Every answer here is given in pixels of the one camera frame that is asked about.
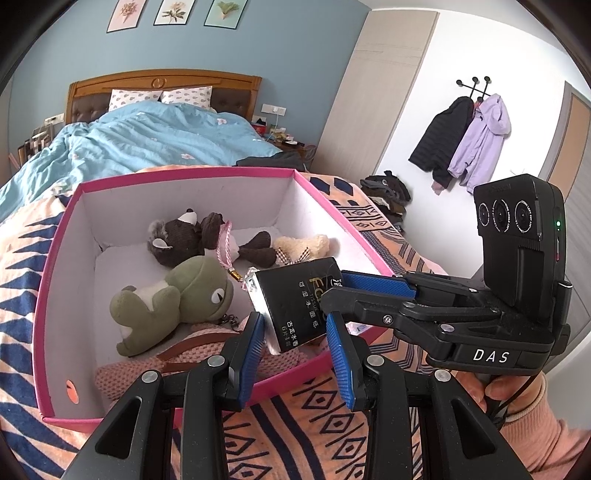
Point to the black wall coat rack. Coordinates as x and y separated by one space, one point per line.
473 85

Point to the pink garment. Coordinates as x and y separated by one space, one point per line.
440 187

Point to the green plant picture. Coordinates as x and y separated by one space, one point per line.
225 11

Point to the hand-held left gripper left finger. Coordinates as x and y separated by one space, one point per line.
247 364

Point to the black cloth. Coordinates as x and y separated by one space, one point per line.
272 160

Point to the pink cardboard box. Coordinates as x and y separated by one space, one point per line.
69 277

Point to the white flower picture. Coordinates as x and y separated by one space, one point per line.
173 11

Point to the blue duvet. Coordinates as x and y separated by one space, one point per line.
161 134

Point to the black tissue pack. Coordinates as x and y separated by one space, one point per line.
295 300

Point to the orange patterned blanket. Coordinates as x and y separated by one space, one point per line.
286 415

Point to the cluttered dark bedside table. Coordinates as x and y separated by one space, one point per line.
291 145

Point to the cream plush bear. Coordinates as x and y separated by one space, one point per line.
300 244

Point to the purple hooded coat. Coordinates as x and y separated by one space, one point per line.
482 143

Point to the white dotted pillow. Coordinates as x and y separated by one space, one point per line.
187 96
134 99

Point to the white wall socket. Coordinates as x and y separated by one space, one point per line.
273 109

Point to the person's right hand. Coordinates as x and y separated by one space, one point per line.
471 392

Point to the wooden bed headboard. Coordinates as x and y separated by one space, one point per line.
138 83

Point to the bedside table with bottles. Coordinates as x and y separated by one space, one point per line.
32 143

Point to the red tissue box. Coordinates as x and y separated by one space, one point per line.
260 129

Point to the pink knitted bag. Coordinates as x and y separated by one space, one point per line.
124 378

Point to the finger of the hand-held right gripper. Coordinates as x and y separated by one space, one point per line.
378 285
369 311

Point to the wooden door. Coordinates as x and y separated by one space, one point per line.
575 138

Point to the brown plush koala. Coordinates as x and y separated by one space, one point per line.
180 240

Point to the beige wardrobe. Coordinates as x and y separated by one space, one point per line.
369 92

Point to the black padded coat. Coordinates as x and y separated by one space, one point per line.
438 138

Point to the green plush frog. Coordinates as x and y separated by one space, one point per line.
194 286

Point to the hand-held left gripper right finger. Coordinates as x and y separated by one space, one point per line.
341 364

